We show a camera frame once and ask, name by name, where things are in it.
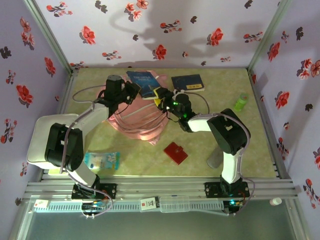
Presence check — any blue Little Prince book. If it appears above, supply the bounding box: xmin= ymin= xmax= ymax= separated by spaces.
xmin=125 ymin=70 xmax=162 ymax=100

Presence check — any pink school backpack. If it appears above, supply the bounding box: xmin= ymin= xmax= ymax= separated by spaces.
xmin=103 ymin=71 xmax=169 ymax=146

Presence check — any dark navy book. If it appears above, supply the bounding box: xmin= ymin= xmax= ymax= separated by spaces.
xmin=171 ymin=73 xmax=206 ymax=92

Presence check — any red wallet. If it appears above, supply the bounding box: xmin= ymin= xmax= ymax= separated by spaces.
xmin=163 ymin=141 xmax=189 ymax=166

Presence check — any grey pencil case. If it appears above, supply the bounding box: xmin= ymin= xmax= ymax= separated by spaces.
xmin=206 ymin=147 xmax=225 ymax=170

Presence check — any blue tissue pack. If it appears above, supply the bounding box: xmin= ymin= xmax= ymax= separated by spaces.
xmin=83 ymin=151 xmax=121 ymax=171

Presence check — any green bottle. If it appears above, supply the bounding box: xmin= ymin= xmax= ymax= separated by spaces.
xmin=233 ymin=92 xmax=250 ymax=112

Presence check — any clear plastic box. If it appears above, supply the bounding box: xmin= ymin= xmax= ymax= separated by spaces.
xmin=159 ymin=196 xmax=190 ymax=213

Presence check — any white label card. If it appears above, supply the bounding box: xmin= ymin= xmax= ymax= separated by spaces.
xmin=139 ymin=196 xmax=160 ymax=212

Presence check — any small white red box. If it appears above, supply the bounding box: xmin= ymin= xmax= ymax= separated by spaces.
xmin=33 ymin=199 xmax=50 ymax=210

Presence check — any left arm lavender cable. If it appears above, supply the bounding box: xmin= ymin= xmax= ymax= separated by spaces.
xmin=59 ymin=84 xmax=113 ymax=220

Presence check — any arm lavender cable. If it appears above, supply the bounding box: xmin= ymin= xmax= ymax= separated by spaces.
xmin=174 ymin=90 xmax=256 ymax=217
xmin=59 ymin=84 xmax=113 ymax=220

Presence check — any long aluminium mounting rail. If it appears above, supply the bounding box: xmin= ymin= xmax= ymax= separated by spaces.
xmin=23 ymin=176 xmax=302 ymax=201

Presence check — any aluminium side rail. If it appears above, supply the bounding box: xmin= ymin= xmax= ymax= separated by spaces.
xmin=247 ymin=69 xmax=293 ymax=180

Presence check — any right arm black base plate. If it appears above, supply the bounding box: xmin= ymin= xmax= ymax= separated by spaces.
xmin=204 ymin=181 xmax=250 ymax=198

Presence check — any aluminium frame post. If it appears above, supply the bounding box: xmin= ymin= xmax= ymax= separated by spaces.
xmin=247 ymin=0 xmax=295 ymax=72
xmin=22 ymin=0 xmax=76 ymax=76

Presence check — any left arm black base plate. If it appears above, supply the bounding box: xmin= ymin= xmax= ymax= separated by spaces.
xmin=71 ymin=182 xmax=118 ymax=200

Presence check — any white slotted cable duct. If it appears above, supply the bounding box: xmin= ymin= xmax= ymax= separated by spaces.
xmin=33 ymin=201 xmax=225 ymax=213

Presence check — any controller board with wires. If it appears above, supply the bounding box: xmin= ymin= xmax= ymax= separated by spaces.
xmin=223 ymin=199 xmax=245 ymax=209
xmin=81 ymin=201 xmax=106 ymax=211

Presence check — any right arm lavender cable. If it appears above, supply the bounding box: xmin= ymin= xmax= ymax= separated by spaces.
xmin=174 ymin=90 xmax=256 ymax=217

